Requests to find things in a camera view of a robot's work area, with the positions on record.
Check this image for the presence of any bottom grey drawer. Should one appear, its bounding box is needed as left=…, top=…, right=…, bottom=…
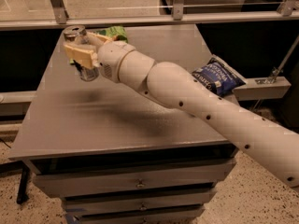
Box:
left=66, top=205, right=204, bottom=224

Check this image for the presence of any green snack bag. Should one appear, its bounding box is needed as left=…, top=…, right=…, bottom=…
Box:
left=92, top=26, right=128, bottom=42

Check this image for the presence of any black stand leg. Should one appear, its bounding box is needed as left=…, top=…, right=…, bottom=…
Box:
left=0, top=161, right=30, bottom=204

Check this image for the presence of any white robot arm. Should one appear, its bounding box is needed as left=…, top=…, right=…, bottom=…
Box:
left=63, top=27, right=299, bottom=189

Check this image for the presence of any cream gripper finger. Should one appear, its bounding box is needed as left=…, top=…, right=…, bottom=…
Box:
left=64, top=43, right=98, bottom=69
left=87, top=32, right=113, bottom=48

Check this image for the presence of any grey drawer cabinet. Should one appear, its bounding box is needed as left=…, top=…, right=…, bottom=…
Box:
left=7, top=23, right=250, bottom=224

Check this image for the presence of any middle grey drawer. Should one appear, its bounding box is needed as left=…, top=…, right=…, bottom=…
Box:
left=63, top=189, right=216, bottom=217

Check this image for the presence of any grey drawer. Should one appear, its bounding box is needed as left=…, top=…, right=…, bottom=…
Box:
left=66, top=205, right=204, bottom=224
left=63, top=189, right=216, bottom=217
left=34, top=158, right=235, bottom=197

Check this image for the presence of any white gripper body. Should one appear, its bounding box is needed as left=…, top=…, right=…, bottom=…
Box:
left=97, top=41, right=135, bottom=83

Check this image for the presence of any top grey drawer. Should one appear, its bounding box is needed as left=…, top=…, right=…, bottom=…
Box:
left=34, top=158, right=235, bottom=197

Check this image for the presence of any blue kettle chips bag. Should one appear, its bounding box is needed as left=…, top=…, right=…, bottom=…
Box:
left=192, top=55, right=246, bottom=96

